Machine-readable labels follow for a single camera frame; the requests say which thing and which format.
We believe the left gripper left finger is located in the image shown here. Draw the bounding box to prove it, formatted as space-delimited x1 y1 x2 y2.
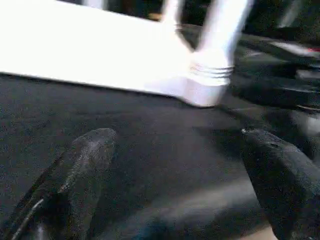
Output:
2 127 118 240

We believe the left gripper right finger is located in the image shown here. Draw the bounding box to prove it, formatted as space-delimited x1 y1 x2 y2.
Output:
241 127 320 240

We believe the white plastic table top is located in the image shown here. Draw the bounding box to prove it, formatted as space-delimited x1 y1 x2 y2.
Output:
0 0 236 108

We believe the black plastic mat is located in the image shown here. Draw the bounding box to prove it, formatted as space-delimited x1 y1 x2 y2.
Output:
0 22 320 240

